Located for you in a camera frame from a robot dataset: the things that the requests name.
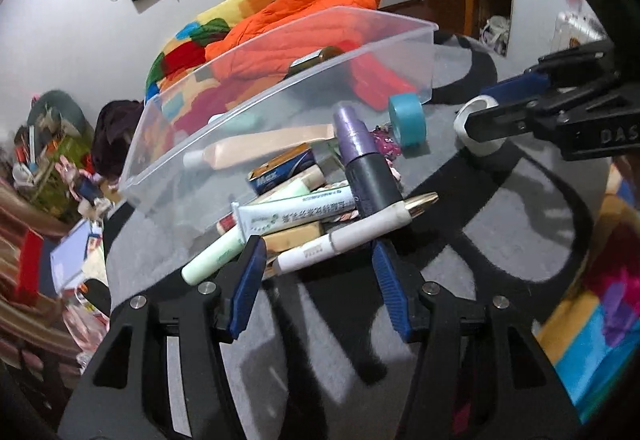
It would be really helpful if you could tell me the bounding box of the silver white cosmetic pen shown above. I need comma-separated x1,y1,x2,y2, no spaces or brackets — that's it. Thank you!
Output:
272,192,439,275

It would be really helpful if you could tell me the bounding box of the blue ointment box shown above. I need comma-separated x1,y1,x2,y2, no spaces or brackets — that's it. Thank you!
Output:
247,143,316,195

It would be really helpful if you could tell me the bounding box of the green cluttered storage basket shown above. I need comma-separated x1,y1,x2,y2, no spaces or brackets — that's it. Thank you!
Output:
12,89,93,223

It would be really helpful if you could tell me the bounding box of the clear plastic storage bin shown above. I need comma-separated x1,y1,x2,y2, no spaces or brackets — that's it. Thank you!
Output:
118,5,441,241

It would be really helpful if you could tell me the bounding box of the purple black mascara tube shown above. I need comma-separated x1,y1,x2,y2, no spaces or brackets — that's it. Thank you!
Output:
333,104,402,217

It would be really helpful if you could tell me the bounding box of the dark purple bag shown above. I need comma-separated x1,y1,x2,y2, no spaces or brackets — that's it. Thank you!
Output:
91,100,144,180

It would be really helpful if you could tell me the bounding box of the light green cosmetic tube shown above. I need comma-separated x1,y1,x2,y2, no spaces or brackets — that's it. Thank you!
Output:
180,165,326,286

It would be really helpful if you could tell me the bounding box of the white ointment tube green print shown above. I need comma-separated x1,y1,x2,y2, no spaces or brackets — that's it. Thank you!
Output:
232,185,356,240

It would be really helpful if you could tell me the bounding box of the tan wooden cosmetic stick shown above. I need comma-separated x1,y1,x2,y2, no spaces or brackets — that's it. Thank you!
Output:
264,221,322,255

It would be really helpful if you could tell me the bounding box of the white tape roll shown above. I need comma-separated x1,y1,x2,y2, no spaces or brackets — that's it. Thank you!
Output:
452,95,506,157

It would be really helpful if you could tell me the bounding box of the orange puffy jacket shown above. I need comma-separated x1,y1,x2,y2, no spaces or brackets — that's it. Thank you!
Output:
205,0,420,113

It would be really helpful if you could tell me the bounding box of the beige foundation tube white cap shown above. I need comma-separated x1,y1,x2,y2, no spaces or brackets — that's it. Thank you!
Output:
182,124,335,169

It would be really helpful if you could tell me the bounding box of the teal tape roll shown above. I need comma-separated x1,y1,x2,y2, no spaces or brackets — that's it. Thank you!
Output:
387,93,426,149

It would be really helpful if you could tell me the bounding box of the grey black patterned blanket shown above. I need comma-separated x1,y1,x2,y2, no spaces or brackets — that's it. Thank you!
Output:
102,32,609,440

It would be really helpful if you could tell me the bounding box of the colourful patchwork blanket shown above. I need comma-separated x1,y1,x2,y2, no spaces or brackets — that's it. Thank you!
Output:
143,0,292,132

